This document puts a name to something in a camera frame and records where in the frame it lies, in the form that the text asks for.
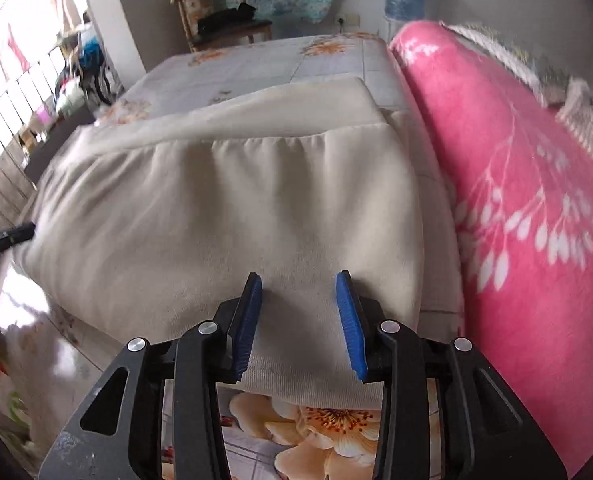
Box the grey low cabinet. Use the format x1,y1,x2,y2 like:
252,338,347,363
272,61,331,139
24,105,95,184

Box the wooden chair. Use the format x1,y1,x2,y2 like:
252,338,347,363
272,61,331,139
170,0,272,53

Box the beige zip jacket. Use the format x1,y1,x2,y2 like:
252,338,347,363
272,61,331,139
14,78,423,408

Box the black clothes on chair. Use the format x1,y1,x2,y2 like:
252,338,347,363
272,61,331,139
198,2,256,36

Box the lace trimmed pillow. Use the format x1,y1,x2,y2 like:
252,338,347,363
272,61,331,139
441,23,570,107

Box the floral bed sheet mattress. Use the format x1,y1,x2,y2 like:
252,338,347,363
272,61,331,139
0,36,464,479

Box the wheelchair with blue bag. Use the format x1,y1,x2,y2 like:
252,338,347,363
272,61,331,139
73,37,114,106

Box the pink plush blanket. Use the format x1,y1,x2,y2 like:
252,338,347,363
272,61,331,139
390,21,593,474

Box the wall power socket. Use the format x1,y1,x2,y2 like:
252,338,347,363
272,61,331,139
336,13,361,28

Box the metal balcony railing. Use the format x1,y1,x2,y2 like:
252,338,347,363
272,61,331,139
0,44,80,229

